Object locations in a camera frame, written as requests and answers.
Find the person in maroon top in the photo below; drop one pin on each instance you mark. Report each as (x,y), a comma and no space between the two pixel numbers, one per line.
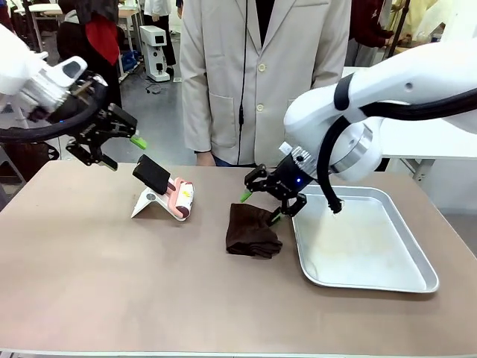
(369,22)

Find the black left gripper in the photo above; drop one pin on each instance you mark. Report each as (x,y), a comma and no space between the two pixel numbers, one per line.
(97,130)

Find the white lint roller stand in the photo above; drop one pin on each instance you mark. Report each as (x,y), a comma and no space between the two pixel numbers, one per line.
(145,205)

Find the person right hand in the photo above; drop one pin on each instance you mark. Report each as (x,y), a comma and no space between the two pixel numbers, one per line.
(205,159)

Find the dark maroon chair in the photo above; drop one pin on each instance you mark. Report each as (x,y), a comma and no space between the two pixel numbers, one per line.
(26,156)

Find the black metal pole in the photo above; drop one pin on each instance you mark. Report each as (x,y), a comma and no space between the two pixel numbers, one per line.
(401,22)

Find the white background machine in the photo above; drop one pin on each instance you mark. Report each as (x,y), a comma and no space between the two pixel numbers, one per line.
(156,52)

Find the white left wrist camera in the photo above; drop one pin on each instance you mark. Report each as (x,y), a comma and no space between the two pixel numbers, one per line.
(71,69)

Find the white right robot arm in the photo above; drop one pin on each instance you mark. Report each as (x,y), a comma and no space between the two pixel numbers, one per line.
(410,74)

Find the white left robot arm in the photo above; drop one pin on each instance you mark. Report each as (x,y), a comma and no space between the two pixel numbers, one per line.
(18,71)

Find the dark brown cloth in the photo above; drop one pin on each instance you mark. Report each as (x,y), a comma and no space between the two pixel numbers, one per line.
(249,235)

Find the silver metal tray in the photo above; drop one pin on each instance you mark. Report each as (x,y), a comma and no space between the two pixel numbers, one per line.
(372,261)

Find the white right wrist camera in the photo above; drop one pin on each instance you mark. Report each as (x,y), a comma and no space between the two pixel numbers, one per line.
(286,148)

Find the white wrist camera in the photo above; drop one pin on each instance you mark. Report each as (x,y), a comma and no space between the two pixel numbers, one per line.
(286,148)
(71,69)

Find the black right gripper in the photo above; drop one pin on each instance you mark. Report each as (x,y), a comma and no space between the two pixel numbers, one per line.
(290,181)

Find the person in black and red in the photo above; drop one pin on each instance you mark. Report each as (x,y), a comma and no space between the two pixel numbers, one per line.
(97,41)

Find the person in dark trousers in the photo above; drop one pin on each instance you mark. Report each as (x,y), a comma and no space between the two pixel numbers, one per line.
(164,33)

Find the person in beige coat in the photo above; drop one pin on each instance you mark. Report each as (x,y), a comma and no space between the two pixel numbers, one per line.
(220,74)

